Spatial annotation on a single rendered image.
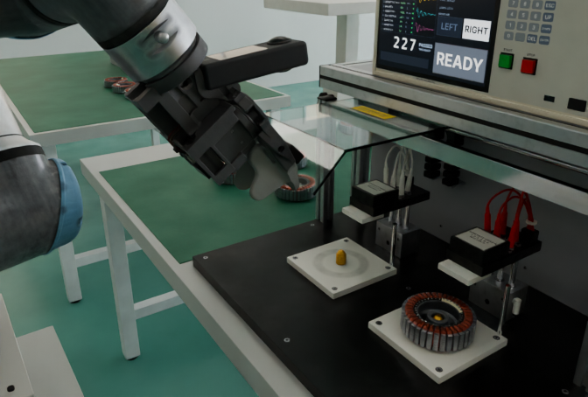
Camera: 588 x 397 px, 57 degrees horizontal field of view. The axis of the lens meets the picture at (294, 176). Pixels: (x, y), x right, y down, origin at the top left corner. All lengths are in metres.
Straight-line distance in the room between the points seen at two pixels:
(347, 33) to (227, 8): 3.88
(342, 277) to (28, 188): 0.55
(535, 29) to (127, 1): 0.56
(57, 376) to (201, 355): 1.19
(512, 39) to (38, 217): 0.68
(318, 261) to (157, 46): 0.66
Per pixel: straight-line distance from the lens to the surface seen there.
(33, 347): 0.98
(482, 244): 0.86
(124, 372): 2.06
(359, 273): 1.01
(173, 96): 0.51
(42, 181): 0.74
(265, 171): 0.56
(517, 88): 0.85
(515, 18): 0.85
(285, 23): 6.17
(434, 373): 0.82
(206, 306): 0.99
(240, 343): 0.91
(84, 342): 2.23
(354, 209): 1.02
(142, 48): 0.47
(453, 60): 0.92
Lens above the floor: 1.32
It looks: 22 degrees down
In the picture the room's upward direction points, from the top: straight up
